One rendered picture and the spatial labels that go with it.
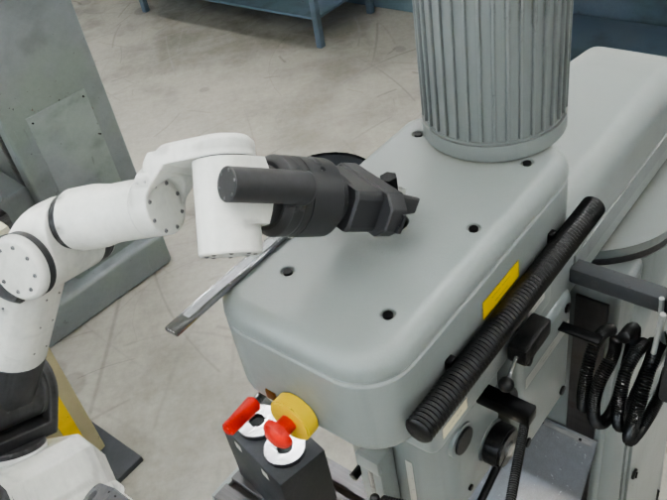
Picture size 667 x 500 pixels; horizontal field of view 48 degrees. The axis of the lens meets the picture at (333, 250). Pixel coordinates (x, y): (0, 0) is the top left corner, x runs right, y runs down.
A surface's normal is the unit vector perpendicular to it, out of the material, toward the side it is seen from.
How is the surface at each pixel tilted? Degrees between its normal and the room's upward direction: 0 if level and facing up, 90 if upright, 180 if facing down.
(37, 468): 28
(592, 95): 0
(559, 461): 63
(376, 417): 90
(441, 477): 90
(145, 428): 0
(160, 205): 77
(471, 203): 0
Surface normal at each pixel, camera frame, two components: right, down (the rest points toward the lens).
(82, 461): 0.73, -0.35
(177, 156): -0.45, -0.03
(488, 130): -0.22, 0.65
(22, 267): -0.39, 0.37
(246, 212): 0.63, -0.11
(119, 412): -0.15, -0.76
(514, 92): 0.17, 0.61
